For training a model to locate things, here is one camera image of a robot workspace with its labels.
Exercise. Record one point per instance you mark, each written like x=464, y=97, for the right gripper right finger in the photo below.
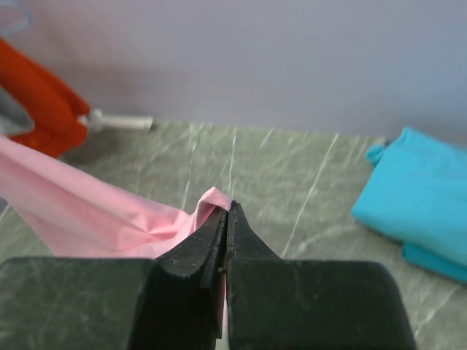
x=274, y=303

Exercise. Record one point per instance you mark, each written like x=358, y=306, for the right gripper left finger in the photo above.
x=75, y=303

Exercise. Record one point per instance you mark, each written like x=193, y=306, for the pink t shirt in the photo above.
x=77, y=215

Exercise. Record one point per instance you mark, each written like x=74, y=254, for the folded teal t shirt stack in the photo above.
x=416, y=194

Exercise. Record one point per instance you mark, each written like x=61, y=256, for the metal clothes rack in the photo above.
x=97, y=121

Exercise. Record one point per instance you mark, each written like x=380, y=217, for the orange hanging garment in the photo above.
x=53, y=106

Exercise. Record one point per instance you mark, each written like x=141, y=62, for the grey hanging cloth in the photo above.
x=15, y=120

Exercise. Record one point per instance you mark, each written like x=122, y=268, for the blue wire hanger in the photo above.
x=15, y=17

